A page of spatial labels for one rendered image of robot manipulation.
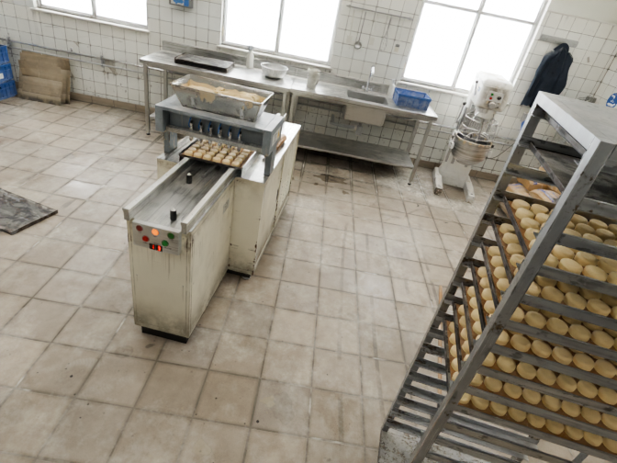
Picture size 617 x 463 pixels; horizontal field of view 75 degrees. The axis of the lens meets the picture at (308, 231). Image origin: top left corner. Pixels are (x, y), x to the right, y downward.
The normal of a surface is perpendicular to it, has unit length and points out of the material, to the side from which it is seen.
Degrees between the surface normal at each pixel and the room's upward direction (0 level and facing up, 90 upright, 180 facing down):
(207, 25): 90
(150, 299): 90
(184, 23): 90
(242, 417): 0
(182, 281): 90
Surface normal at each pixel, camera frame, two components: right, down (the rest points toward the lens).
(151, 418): 0.18, -0.83
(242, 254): -0.16, 0.51
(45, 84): 0.00, 0.15
